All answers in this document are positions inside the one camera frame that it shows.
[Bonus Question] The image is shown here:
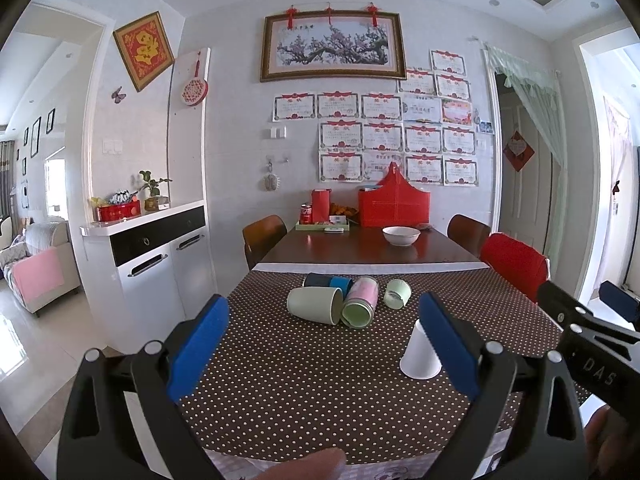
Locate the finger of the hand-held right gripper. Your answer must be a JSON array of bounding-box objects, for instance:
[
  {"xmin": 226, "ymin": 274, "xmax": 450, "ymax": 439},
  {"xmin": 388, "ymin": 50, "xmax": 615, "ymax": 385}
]
[
  {"xmin": 536, "ymin": 280, "xmax": 640, "ymax": 347},
  {"xmin": 598, "ymin": 280, "xmax": 640, "ymax": 332}
]

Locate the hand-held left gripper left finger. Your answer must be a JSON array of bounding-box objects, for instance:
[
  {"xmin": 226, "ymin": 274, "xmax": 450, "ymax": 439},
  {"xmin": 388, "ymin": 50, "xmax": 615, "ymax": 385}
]
[{"xmin": 56, "ymin": 294, "xmax": 231, "ymax": 480}]

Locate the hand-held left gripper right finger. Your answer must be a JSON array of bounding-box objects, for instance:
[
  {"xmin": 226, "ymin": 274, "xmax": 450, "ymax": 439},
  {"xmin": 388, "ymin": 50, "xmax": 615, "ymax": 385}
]
[{"xmin": 419, "ymin": 292, "xmax": 588, "ymax": 480}]

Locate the white paper cup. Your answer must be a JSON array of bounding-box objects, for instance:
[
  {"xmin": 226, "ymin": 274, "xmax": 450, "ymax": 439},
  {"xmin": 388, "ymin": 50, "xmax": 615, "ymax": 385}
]
[{"xmin": 399, "ymin": 318, "xmax": 443, "ymax": 379}]

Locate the small pale green cup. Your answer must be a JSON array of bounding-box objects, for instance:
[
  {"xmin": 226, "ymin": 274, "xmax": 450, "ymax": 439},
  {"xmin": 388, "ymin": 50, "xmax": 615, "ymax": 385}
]
[{"xmin": 383, "ymin": 278, "xmax": 412, "ymax": 309}]

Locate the pink cup with green rim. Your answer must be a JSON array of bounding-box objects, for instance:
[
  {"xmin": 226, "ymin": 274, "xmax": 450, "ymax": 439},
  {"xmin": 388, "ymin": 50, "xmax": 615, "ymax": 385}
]
[{"xmin": 341, "ymin": 276, "xmax": 379, "ymax": 329}]

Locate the bright blue cup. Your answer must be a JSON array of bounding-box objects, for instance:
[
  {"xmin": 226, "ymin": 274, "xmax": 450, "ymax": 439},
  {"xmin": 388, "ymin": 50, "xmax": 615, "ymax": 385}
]
[{"xmin": 327, "ymin": 275, "xmax": 357, "ymax": 301}]

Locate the large pale green cup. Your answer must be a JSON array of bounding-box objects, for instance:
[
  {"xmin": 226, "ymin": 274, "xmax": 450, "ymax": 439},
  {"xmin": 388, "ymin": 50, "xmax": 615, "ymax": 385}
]
[{"xmin": 286, "ymin": 286, "xmax": 345, "ymax": 326}]

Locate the person's right hand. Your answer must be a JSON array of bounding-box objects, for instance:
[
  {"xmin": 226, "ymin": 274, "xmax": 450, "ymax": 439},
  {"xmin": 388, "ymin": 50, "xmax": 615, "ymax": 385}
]
[{"xmin": 584, "ymin": 404, "xmax": 638, "ymax": 480}]

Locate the person's left hand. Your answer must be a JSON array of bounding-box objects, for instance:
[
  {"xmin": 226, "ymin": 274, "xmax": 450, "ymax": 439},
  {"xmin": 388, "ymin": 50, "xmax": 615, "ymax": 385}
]
[{"xmin": 250, "ymin": 447, "xmax": 347, "ymax": 480}]

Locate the red covered chair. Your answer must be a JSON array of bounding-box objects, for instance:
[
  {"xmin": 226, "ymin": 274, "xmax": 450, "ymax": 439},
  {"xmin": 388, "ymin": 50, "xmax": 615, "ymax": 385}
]
[{"xmin": 480, "ymin": 232, "xmax": 551, "ymax": 306}]

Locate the white sideboard cabinet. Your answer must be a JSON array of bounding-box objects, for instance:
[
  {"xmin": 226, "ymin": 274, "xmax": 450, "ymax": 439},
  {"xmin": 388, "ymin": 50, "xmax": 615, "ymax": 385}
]
[{"xmin": 80, "ymin": 199, "xmax": 211, "ymax": 356}]

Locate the white door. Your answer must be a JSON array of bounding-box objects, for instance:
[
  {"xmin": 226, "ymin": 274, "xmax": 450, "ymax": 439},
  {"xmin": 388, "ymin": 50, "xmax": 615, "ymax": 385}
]
[{"xmin": 500, "ymin": 90, "xmax": 557, "ymax": 261}]

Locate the brown wooden chair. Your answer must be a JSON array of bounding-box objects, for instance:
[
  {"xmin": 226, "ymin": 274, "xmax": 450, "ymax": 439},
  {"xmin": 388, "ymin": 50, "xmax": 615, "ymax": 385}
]
[
  {"xmin": 242, "ymin": 215, "xmax": 288, "ymax": 271},
  {"xmin": 446, "ymin": 214, "xmax": 492, "ymax": 257}
]

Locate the white bowl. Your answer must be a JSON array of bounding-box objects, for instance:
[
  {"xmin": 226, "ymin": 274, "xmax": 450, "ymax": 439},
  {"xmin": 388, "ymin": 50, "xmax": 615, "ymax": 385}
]
[{"xmin": 382, "ymin": 226, "xmax": 422, "ymax": 247}]

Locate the brown polka dot tablecloth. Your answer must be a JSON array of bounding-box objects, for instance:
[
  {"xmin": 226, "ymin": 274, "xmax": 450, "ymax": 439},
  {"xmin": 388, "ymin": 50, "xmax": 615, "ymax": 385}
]
[{"xmin": 172, "ymin": 265, "xmax": 596, "ymax": 466}]

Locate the pale patterned tablecloth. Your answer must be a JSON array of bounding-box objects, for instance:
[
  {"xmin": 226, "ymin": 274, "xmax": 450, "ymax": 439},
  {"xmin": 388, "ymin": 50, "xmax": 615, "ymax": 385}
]
[{"xmin": 202, "ymin": 447, "xmax": 503, "ymax": 480}]

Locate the red basket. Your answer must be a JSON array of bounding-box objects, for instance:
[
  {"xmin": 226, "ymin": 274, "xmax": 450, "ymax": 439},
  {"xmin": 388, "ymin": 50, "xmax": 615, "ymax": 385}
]
[{"xmin": 357, "ymin": 162, "xmax": 433, "ymax": 228}]

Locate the red round tin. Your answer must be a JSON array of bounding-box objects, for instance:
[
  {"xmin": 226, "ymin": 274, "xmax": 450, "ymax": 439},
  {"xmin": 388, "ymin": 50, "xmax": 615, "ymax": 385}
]
[{"xmin": 96, "ymin": 202, "xmax": 142, "ymax": 223}]

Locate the red diamond door decoration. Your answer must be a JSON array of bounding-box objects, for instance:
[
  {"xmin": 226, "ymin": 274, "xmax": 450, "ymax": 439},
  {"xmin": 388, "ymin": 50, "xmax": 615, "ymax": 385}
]
[{"xmin": 502, "ymin": 130, "xmax": 536, "ymax": 172}]

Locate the potted green plant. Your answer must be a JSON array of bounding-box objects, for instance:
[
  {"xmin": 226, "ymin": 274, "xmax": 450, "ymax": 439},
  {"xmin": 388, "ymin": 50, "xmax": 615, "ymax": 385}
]
[{"xmin": 137, "ymin": 170, "xmax": 173, "ymax": 212}]

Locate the green tray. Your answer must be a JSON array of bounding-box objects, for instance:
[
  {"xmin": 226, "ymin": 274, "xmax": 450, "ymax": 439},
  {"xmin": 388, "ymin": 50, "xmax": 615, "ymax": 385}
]
[{"xmin": 295, "ymin": 215, "xmax": 351, "ymax": 235}]

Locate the pink blanket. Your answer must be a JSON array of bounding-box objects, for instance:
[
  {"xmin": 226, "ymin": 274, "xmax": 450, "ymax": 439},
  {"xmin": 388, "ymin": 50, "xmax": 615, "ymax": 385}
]
[{"xmin": 11, "ymin": 247, "xmax": 66, "ymax": 301}]

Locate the pale sofa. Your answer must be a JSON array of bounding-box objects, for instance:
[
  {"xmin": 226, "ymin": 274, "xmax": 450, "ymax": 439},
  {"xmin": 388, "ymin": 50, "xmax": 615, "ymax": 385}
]
[{"xmin": 0, "ymin": 217, "xmax": 83, "ymax": 318}]

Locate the red jug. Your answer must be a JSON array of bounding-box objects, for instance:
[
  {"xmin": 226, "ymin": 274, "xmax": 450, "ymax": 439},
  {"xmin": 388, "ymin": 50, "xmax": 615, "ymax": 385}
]
[{"xmin": 311, "ymin": 188, "xmax": 332, "ymax": 223}]

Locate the pale green door curtain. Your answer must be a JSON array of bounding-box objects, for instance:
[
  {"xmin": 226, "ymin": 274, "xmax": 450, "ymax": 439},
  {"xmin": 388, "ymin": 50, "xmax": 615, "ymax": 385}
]
[{"xmin": 482, "ymin": 42, "xmax": 568, "ymax": 281}]

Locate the round red hanging ornament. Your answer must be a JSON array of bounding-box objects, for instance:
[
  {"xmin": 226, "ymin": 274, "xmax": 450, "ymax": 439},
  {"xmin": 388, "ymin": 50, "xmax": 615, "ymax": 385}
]
[{"xmin": 180, "ymin": 50, "xmax": 207, "ymax": 107}]

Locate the red and gold framed picture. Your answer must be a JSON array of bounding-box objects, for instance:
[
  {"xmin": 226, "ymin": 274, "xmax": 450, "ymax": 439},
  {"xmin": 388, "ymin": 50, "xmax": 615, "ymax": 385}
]
[{"xmin": 112, "ymin": 11, "xmax": 176, "ymax": 93}]

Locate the framed blossom painting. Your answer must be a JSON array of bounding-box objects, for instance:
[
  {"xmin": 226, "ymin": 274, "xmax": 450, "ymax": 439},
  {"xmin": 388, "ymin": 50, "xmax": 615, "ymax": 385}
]
[{"xmin": 259, "ymin": 11, "xmax": 407, "ymax": 83}]

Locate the group of wall certificates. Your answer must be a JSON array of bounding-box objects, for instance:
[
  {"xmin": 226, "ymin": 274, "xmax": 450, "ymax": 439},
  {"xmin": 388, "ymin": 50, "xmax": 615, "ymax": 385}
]
[{"xmin": 271, "ymin": 49, "xmax": 478, "ymax": 187}]

